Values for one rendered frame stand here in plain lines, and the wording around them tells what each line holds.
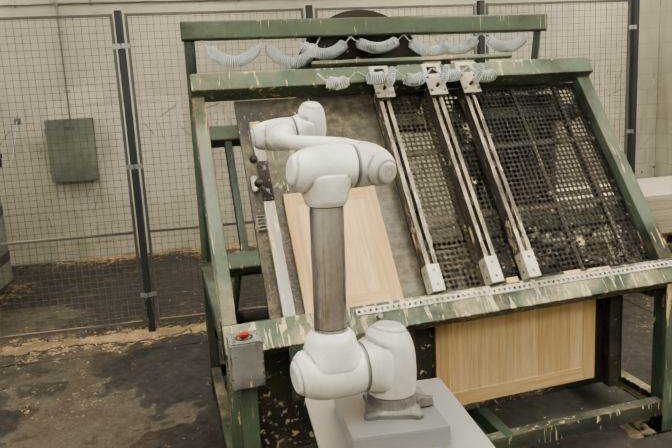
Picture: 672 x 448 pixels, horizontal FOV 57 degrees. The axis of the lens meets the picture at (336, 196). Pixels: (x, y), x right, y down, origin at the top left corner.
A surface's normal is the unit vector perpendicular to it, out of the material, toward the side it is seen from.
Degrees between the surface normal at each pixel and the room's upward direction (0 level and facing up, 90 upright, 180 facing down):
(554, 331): 90
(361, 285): 54
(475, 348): 90
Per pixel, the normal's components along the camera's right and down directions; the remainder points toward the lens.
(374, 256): 0.20, -0.45
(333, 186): 0.33, 0.18
